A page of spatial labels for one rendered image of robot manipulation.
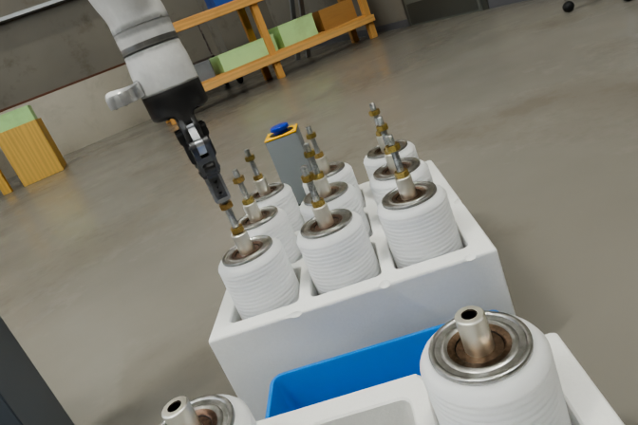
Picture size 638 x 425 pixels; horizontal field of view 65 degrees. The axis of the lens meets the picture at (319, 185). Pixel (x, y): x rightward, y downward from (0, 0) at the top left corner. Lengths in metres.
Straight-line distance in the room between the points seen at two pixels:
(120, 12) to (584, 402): 0.58
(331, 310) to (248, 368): 0.14
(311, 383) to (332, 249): 0.17
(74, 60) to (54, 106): 3.46
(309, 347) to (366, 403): 0.21
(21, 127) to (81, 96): 2.00
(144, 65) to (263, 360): 0.40
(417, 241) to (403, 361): 0.15
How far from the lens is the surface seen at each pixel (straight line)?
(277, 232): 0.78
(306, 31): 5.93
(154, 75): 0.63
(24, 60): 11.05
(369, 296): 0.65
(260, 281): 0.68
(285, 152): 1.04
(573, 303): 0.84
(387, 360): 0.67
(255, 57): 5.67
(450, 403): 0.39
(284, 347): 0.69
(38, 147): 5.70
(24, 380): 0.91
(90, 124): 7.56
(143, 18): 0.63
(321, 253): 0.66
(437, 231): 0.66
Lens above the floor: 0.51
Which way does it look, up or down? 18 degrees down
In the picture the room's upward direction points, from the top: 22 degrees counter-clockwise
